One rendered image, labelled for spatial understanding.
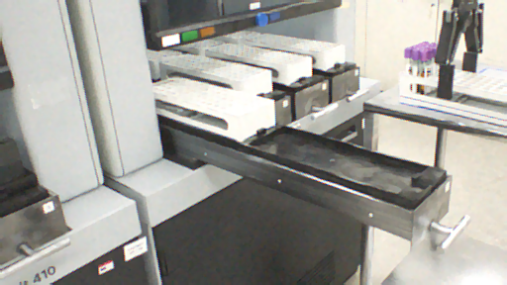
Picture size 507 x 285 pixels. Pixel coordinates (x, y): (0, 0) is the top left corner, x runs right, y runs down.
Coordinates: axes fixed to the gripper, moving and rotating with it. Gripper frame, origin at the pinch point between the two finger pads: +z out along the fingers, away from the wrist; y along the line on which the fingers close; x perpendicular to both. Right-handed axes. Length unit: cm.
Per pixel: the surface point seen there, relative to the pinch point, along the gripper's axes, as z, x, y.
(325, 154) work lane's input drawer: 7.1, 8.5, -32.2
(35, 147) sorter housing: 2, 40, -68
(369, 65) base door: 62, 148, 187
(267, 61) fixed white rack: 0.8, 44.6, -10.3
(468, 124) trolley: 5.5, -6.6, -7.6
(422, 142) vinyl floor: 87, 81, 143
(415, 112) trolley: 5.4, 4.5, -8.3
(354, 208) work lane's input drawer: 9.7, -3.4, -39.8
